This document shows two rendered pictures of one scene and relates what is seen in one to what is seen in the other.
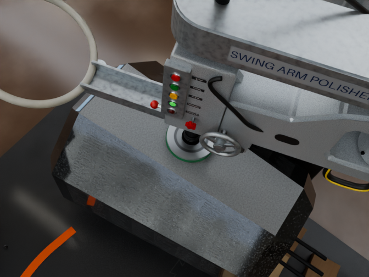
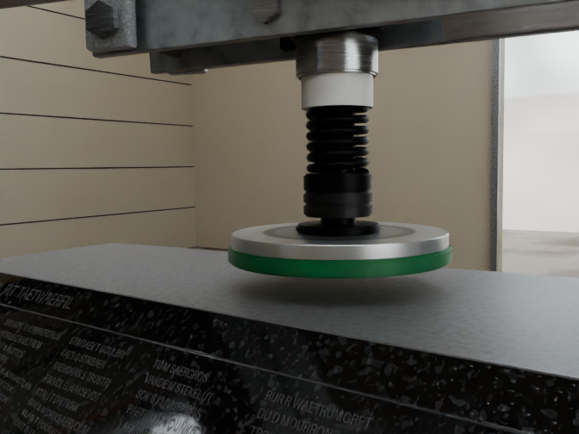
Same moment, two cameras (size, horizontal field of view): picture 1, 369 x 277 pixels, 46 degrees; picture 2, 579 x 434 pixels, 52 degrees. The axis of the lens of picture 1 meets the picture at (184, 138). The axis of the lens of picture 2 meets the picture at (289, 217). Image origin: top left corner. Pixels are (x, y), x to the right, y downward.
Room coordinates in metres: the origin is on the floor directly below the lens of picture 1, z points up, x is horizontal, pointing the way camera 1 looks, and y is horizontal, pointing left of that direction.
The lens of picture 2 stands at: (1.43, 0.02, 0.97)
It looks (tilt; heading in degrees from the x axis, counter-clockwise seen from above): 5 degrees down; 189
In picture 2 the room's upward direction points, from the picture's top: 1 degrees counter-clockwise
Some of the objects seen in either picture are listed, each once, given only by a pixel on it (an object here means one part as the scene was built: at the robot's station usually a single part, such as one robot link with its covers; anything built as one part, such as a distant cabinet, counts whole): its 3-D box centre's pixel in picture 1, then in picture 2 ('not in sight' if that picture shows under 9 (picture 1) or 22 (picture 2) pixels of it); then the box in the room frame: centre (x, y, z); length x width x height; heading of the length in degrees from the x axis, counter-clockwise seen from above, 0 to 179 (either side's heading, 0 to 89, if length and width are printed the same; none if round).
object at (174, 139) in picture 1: (191, 137); (338, 237); (0.85, -0.03, 0.90); 0.21 x 0.21 x 0.01
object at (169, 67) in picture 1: (175, 92); not in sight; (0.74, 0.06, 1.39); 0.08 x 0.03 x 0.28; 82
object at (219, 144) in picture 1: (222, 136); not in sight; (0.71, -0.13, 1.22); 0.15 x 0.10 x 0.15; 82
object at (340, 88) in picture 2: not in sight; (337, 90); (0.85, -0.03, 1.04); 0.07 x 0.07 x 0.04
